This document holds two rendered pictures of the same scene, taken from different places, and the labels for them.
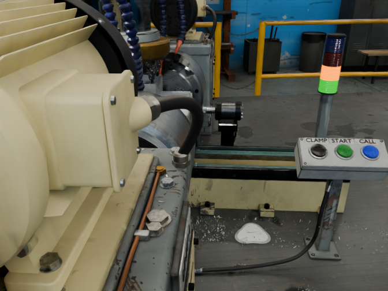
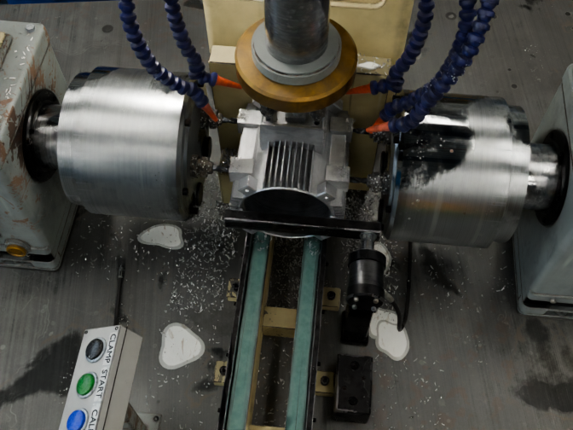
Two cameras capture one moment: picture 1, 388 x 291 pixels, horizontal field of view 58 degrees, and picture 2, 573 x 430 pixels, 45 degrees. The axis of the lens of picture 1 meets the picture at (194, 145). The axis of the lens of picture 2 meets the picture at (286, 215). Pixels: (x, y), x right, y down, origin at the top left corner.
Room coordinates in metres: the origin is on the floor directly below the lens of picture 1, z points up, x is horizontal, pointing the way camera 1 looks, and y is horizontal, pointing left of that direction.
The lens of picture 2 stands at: (0.89, -0.57, 1.99)
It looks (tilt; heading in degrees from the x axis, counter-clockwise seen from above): 59 degrees down; 91
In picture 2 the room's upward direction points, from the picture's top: straight up
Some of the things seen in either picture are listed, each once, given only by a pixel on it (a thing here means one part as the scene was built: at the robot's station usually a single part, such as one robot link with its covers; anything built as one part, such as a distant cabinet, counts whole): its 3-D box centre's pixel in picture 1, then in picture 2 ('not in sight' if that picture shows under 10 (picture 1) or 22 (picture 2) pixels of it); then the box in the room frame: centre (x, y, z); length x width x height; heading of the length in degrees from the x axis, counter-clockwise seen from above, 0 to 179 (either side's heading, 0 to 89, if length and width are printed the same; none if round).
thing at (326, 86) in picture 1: (328, 85); not in sight; (1.14, -0.45, 1.05); 0.06 x 0.06 x 0.04
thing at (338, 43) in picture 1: (335, 44); not in sight; (1.14, -0.45, 1.19); 0.06 x 0.06 x 0.04
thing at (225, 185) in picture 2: not in sight; (239, 176); (0.78, 0.19, 0.86); 0.07 x 0.06 x 0.12; 176
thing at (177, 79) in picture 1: (168, 88); (463, 171); (1.17, 0.09, 1.04); 0.41 x 0.25 x 0.25; 176
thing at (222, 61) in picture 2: not in sight; (300, 110); (0.90, 0.26, 0.97); 0.30 x 0.11 x 0.34; 176
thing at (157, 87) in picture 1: (137, 92); (295, 112); (0.89, 0.15, 1.11); 0.12 x 0.11 x 0.07; 86
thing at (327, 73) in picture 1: (330, 71); not in sight; (1.14, -0.45, 1.10); 0.06 x 0.06 x 0.04
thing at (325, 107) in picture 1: (326, 97); not in sight; (1.14, -0.45, 1.01); 0.08 x 0.08 x 0.42; 86
